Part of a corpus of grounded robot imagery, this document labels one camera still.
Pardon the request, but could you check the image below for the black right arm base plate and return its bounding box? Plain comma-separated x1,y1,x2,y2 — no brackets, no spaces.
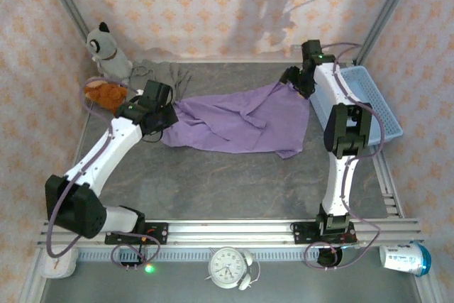
290,222,358,246

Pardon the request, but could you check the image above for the brown plush animal toy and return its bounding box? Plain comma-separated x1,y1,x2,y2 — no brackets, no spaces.
83,77,128,114

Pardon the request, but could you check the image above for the grey slotted cable duct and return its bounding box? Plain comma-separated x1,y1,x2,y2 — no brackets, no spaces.
76,248,382,262

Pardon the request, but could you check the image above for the grey plush cat toy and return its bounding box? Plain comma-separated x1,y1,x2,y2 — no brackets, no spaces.
87,21,134,84

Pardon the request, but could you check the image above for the white round alarm clock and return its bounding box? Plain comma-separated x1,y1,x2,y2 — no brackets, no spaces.
205,246,262,292

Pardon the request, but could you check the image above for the aluminium table side rail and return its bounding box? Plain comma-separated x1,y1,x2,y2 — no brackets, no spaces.
347,61,405,219

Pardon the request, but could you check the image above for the white blue canister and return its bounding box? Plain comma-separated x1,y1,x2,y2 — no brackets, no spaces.
379,241,433,277

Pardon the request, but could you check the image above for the aluminium frame post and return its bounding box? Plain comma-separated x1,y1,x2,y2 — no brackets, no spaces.
40,0,107,68
353,0,423,70

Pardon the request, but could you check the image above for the purple shirt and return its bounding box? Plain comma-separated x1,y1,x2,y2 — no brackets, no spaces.
162,82,311,159

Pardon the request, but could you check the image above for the grey drawstring garment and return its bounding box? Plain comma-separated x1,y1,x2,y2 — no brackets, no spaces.
127,60,192,99

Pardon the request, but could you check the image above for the black round cable port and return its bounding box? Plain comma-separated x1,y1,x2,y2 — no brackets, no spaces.
317,249,343,269

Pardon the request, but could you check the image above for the white square clock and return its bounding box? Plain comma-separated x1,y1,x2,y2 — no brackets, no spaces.
39,246,79,279

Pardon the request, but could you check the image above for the blue plastic laundry basket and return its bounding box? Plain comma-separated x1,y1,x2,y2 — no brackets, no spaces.
310,66,404,147

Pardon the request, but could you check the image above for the aluminium mounting rail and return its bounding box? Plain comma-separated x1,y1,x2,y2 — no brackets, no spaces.
37,218,425,247

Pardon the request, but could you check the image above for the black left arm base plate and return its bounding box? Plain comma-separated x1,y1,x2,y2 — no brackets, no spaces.
104,222,169,246

